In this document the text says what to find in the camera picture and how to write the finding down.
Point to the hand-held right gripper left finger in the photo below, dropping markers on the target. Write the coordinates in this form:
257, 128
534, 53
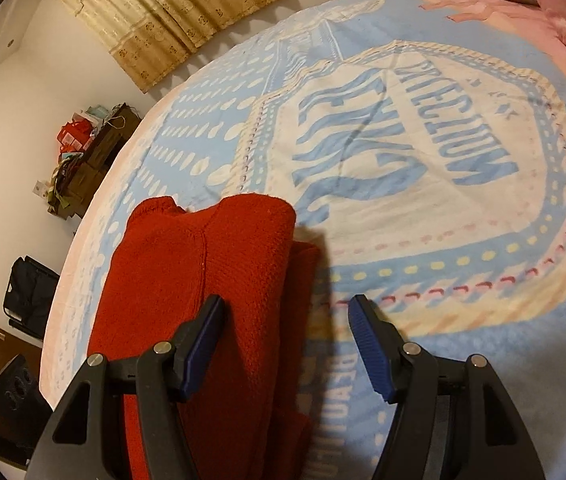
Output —
203, 350

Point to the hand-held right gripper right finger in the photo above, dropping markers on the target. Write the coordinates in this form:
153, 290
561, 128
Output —
370, 350

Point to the red knitted sweater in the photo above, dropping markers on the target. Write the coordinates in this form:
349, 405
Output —
243, 260

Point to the blue white printed blanket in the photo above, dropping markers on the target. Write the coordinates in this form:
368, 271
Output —
413, 210

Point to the pink bed sheet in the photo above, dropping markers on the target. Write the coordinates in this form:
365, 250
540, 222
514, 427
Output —
65, 280

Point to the black bag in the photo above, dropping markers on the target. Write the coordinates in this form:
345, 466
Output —
30, 295

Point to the brown wooden cabinet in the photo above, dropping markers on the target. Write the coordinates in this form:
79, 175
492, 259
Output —
98, 155

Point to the pile of colourful bags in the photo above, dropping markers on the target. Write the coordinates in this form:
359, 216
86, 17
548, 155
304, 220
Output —
73, 135

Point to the beige patterned curtain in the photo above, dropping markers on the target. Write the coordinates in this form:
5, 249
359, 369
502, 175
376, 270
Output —
163, 5

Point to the pink fringed quilt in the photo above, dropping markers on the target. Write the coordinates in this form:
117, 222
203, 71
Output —
513, 10

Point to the white wall socket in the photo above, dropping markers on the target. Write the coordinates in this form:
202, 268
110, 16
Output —
40, 189

